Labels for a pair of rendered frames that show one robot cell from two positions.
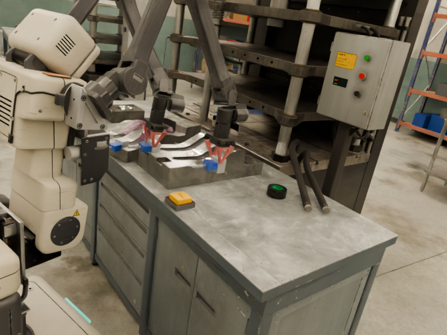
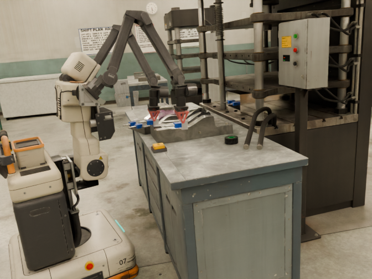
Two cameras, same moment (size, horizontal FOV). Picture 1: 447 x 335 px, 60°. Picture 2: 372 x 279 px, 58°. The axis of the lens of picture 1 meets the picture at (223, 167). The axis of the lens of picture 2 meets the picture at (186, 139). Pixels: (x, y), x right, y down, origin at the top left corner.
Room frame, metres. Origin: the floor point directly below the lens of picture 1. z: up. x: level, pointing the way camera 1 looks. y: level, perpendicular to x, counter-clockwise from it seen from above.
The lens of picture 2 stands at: (-0.37, -0.84, 1.38)
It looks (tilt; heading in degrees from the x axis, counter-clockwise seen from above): 16 degrees down; 26
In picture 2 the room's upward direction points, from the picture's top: 5 degrees counter-clockwise
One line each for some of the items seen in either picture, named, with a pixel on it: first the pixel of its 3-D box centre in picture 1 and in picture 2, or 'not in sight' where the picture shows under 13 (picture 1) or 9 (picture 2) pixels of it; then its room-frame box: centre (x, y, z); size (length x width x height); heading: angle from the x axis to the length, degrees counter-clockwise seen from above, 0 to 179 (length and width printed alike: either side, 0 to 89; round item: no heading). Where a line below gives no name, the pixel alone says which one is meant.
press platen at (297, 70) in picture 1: (270, 66); (266, 60); (2.63, -0.19, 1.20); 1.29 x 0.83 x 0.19; 41
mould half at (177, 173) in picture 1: (203, 155); (190, 124); (1.62, 0.10, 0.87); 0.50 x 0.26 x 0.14; 131
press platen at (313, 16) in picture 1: (277, 26); (265, 29); (2.63, -0.19, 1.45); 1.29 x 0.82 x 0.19; 41
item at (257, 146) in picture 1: (256, 129); (265, 109); (2.64, -0.18, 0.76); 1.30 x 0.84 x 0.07; 41
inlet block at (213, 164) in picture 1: (207, 165); (175, 125); (1.34, 0.06, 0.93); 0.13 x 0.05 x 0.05; 130
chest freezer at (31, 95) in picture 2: not in sight; (37, 95); (5.53, 6.00, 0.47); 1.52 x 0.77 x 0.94; 125
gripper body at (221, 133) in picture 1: (221, 131); (180, 102); (1.37, 0.03, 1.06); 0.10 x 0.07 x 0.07; 40
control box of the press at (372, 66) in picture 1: (330, 181); (300, 135); (1.91, -0.57, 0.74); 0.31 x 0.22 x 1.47; 41
